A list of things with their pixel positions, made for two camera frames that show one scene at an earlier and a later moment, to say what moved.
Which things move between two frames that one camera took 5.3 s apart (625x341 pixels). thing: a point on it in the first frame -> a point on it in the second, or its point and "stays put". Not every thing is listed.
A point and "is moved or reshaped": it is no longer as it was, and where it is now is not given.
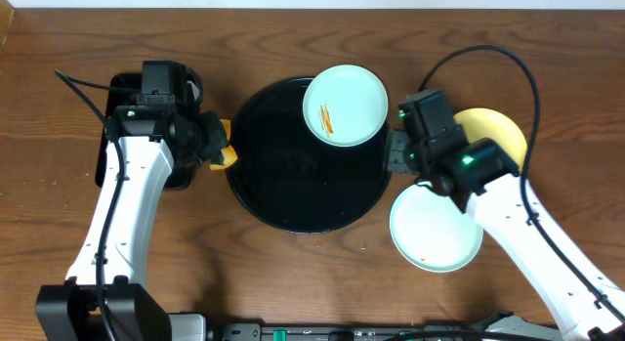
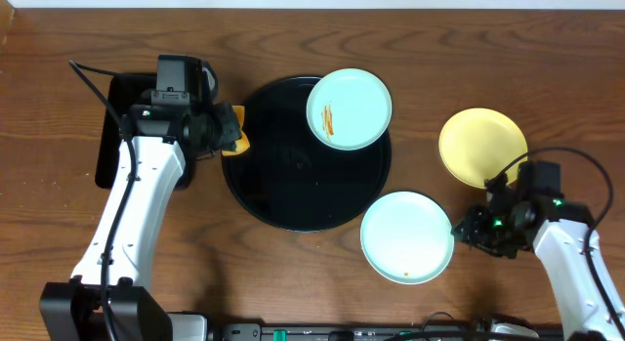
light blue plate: x=430 y=232 is moved or reshaped
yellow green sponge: x=229 y=155 -> x=243 y=144
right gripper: x=395 y=152 -> x=475 y=232
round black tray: x=291 y=181 stays put
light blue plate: x=345 y=106 stays put
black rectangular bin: x=121 y=88 stays put
